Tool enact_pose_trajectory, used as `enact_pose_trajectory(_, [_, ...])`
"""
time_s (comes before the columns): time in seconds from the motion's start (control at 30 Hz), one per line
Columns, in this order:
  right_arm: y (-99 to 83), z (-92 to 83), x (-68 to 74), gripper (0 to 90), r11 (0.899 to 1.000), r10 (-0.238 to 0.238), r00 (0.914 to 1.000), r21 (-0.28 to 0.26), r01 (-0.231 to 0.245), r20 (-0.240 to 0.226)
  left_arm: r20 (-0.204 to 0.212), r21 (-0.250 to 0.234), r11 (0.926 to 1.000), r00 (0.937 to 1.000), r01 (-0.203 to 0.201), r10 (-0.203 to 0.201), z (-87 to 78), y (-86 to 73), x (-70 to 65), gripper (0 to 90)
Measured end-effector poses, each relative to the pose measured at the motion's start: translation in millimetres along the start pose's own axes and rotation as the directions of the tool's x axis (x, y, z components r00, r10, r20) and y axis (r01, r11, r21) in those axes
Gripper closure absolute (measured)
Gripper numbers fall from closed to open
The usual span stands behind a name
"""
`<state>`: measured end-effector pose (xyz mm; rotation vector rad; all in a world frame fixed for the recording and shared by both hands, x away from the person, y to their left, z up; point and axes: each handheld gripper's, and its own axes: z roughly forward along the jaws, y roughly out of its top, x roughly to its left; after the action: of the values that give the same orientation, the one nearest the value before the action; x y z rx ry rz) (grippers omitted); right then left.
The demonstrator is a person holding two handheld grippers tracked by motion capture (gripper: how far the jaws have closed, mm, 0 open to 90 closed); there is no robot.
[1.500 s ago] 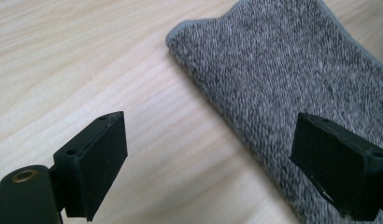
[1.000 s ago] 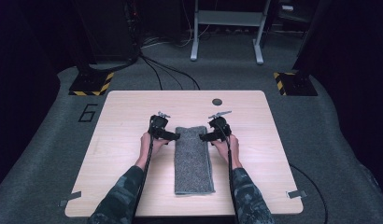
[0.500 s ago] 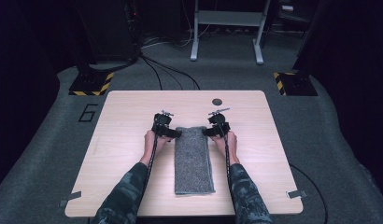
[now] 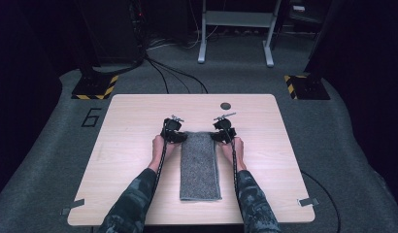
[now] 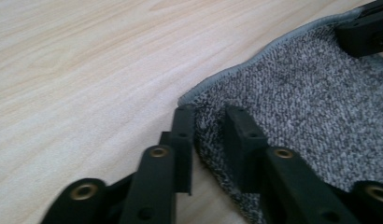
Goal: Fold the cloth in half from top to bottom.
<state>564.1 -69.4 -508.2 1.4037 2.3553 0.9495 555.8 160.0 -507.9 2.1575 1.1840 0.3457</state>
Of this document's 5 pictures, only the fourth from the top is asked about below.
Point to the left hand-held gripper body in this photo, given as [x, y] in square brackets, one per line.
[170, 127]

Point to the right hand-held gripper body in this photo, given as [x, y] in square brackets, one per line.
[226, 127]

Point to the grey towel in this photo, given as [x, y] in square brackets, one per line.
[199, 165]

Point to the person's left hand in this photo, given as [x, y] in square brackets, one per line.
[159, 152]

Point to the person's right hand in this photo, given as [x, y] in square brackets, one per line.
[236, 153]

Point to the dark round table grommet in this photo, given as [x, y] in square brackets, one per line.
[225, 106]

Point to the black stand base striped edge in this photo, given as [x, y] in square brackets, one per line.
[95, 87]
[308, 87]

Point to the grey tape strip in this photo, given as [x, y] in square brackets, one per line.
[308, 202]
[74, 206]

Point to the black cabinet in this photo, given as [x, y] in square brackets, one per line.
[109, 29]

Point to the small white box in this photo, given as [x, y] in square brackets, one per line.
[298, 8]

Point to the white metal desk frame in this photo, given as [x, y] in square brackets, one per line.
[236, 18]

